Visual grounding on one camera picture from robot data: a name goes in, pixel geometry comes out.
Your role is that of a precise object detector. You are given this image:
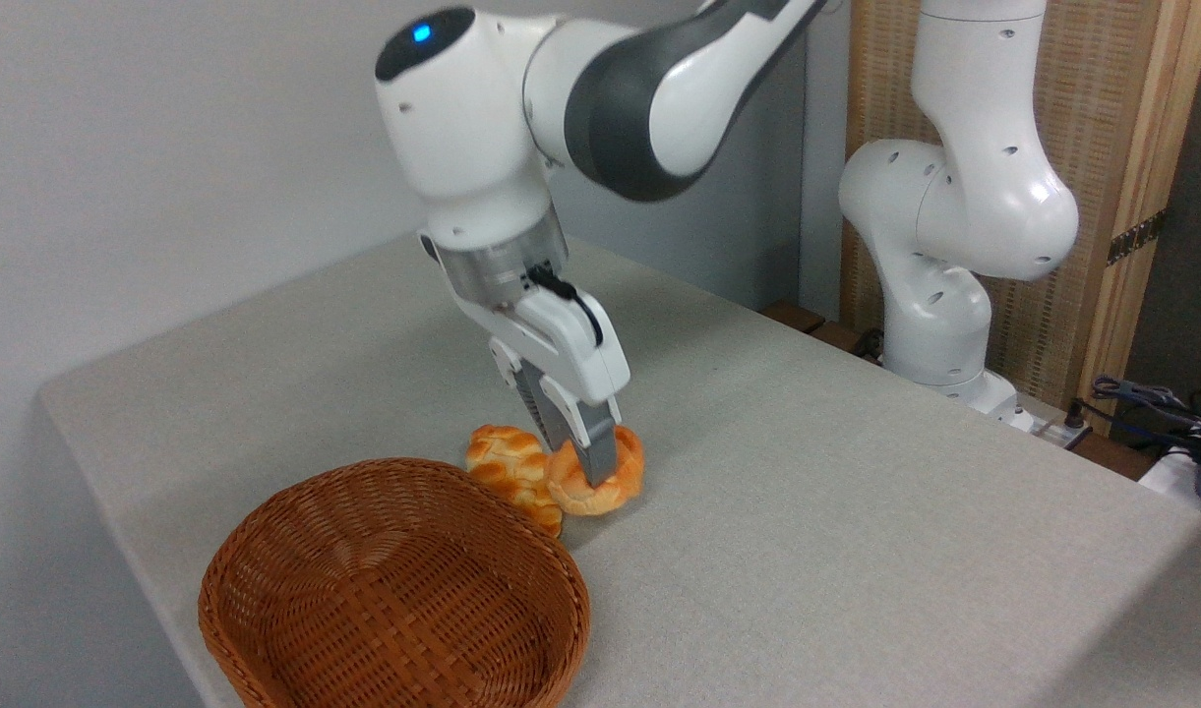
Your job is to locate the bundle of dark cables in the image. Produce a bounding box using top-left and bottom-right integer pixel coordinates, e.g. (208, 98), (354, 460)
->
(1077, 372), (1201, 465)

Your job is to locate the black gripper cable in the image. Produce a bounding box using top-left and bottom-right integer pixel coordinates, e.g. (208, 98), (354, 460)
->
(526, 265), (607, 348)

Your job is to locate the long braided bread roll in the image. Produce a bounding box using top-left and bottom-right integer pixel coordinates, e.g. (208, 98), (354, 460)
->
(464, 424), (566, 540)

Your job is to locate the dark metal screen hinge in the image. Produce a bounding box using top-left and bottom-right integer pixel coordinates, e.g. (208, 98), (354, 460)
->
(1106, 210), (1168, 267)

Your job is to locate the grey tablecloth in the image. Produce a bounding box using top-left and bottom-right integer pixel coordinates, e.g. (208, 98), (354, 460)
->
(37, 239), (1201, 708)

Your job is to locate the wooden woven folding screen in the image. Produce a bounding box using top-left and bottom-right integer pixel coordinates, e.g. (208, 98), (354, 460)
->
(840, 0), (1201, 436)

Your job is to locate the white box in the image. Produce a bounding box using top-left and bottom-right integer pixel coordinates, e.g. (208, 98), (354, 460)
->
(1137, 446), (1201, 523)

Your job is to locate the round knotted bread roll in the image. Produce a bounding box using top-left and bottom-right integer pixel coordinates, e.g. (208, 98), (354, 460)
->
(546, 425), (647, 518)

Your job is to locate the brown woven wicker basket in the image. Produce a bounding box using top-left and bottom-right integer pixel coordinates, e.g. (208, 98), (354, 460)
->
(198, 457), (592, 708)

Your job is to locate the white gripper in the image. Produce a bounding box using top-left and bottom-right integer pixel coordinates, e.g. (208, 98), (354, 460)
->
(419, 231), (631, 489)

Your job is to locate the white power strip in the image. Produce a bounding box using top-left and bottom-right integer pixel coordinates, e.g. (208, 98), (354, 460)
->
(1011, 393), (1095, 449)

